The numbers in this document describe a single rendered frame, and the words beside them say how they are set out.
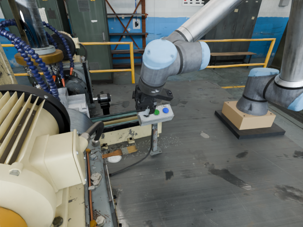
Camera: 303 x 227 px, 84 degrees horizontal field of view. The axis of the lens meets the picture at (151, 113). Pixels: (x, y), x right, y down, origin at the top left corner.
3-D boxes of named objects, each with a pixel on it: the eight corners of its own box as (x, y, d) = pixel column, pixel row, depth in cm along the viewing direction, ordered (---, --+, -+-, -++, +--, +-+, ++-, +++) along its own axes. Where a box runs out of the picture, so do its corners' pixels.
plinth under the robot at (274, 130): (238, 139, 105) (239, 135, 104) (214, 113, 132) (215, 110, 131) (283, 134, 109) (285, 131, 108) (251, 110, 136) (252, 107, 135)
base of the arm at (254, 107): (256, 102, 123) (260, 89, 118) (273, 115, 107) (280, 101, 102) (231, 102, 122) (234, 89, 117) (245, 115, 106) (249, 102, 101)
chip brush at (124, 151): (101, 161, 90) (101, 160, 90) (100, 154, 94) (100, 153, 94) (138, 151, 97) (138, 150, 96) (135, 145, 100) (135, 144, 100)
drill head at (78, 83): (51, 121, 102) (36, 82, 89) (57, 95, 135) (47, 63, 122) (94, 114, 109) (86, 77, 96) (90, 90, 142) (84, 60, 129)
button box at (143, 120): (140, 126, 82) (141, 122, 77) (136, 114, 85) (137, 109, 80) (172, 120, 87) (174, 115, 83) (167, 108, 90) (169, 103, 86)
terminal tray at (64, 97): (41, 112, 80) (36, 99, 76) (45, 103, 89) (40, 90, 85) (69, 108, 84) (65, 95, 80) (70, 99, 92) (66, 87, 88)
